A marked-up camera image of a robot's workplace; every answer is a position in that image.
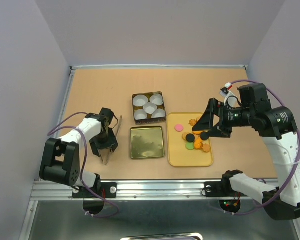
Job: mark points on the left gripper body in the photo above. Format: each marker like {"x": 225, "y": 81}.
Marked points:
{"x": 106, "y": 140}

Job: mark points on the metal tray at bottom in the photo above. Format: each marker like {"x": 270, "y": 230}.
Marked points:
{"x": 174, "y": 236}

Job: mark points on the tan flower cookie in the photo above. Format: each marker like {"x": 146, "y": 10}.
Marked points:
{"x": 206, "y": 148}

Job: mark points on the gold tin lid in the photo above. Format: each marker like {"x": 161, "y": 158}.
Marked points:
{"x": 147, "y": 142}

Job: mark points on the beige round biscuit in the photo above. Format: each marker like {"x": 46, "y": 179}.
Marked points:
{"x": 184, "y": 135}

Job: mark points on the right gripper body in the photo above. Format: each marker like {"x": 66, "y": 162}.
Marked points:
{"x": 227, "y": 120}

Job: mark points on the pink macaron cookie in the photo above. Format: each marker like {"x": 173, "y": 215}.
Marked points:
{"x": 179, "y": 127}

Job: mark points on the yellow serving tray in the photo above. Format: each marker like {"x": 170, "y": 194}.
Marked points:
{"x": 185, "y": 147}

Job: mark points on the white paper cup liner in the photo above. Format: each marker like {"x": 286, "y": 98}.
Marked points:
{"x": 158, "y": 113}
{"x": 140, "y": 100}
{"x": 140, "y": 114}
{"x": 156, "y": 99}
{"x": 150, "y": 108}

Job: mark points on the green sandwich cookie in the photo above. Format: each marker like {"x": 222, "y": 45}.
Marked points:
{"x": 190, "y": 146}

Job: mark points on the black sandwich cookie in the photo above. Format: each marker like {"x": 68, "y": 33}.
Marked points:
{"x": 204, "y": 136}
{"x": 190, "y": 138}

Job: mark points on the aluminium mounting rail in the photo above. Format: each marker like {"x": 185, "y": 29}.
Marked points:
{"x": 128, "y": 190}

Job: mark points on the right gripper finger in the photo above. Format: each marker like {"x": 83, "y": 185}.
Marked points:
{"x": 206, "y": 121}
{"x": 213, "y": 133}

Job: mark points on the orange swirl cookie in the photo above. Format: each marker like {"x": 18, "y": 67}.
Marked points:
{"x": 192, "y": 122}

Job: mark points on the metal serving tongs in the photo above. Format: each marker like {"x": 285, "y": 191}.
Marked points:
{"x": 112, "y": 146}

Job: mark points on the square cookie tin box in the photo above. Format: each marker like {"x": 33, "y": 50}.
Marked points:
{"x": 149, "y": 120}

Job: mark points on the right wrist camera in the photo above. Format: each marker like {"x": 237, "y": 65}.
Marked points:
{"x": 230, "y": 99}

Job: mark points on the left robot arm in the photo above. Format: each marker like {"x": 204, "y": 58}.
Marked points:
{"x": 61, "y": 156}

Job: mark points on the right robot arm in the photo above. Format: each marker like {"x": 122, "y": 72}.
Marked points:
{"x": 278, "y": 129}

